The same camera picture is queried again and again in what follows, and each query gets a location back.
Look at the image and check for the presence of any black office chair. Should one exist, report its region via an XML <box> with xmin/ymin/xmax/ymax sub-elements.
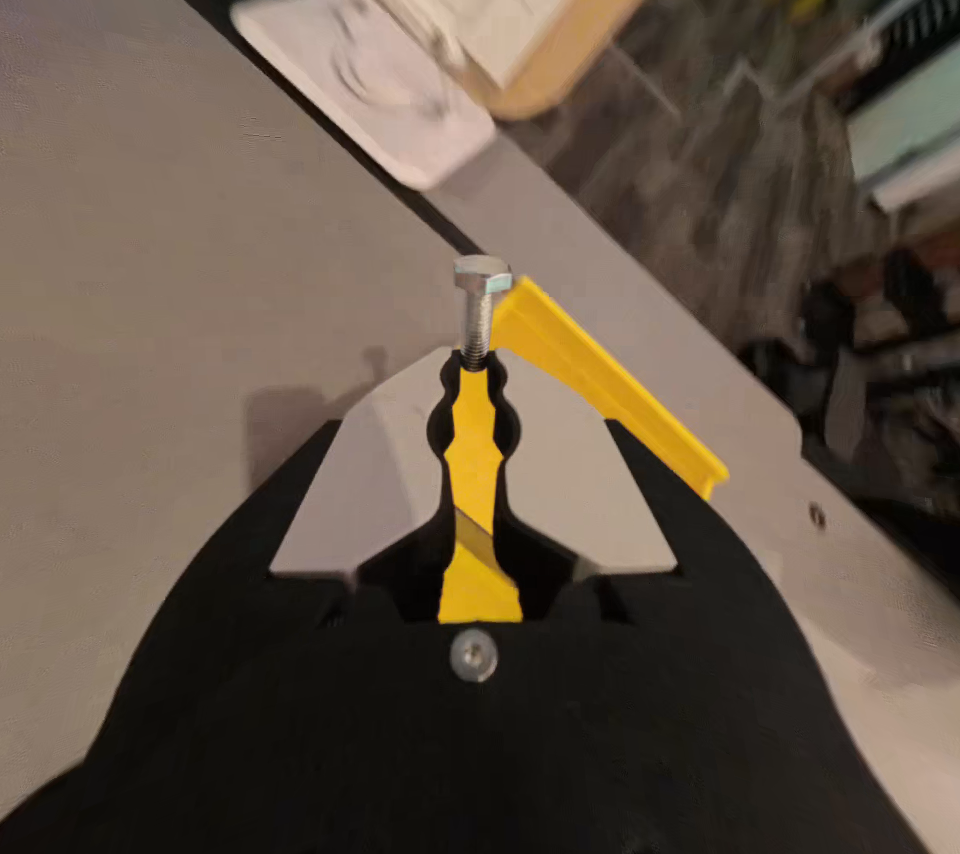
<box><xmin>738</xmin><ymin>247</ymin><xmax>960</xmax><ymax>518</ymax></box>

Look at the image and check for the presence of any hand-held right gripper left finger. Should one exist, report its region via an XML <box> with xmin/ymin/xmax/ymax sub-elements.
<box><xmin>268</xmin><ymin>346</ymin><xmax>460</xmax><ymax>579</ymax></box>

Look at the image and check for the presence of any yellow plastic bin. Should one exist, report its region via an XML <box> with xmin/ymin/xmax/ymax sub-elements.
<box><xmin>438</xmin><ymin>275</ymin><xmax>730</xmax><ymax>624</ymax></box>

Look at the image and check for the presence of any brown cardboard bin divider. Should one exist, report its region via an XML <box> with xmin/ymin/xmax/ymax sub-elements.
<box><xmin>453</xmin><ymin>511</ymin><xmax>520</xmax><ymax>584</ymax></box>

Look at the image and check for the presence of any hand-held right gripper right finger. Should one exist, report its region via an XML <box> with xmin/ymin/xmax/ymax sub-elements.
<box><xmin>487</xmin><ymin>349</ymin><xmax>681</xmax><ymax>576</ymax></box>

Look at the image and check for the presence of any white document stand with instructions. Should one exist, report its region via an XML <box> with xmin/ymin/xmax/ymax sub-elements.
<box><xmin>231</xmin><ymin>0</ymin><xmax>729</xmax><ymax>191</ymax></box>

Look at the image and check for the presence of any silver hex bolt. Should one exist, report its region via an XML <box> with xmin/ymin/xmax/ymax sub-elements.
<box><xmin>453</xmin><ymin>255</ymin><xmax>514</xmax><ymax>373</ymax></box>

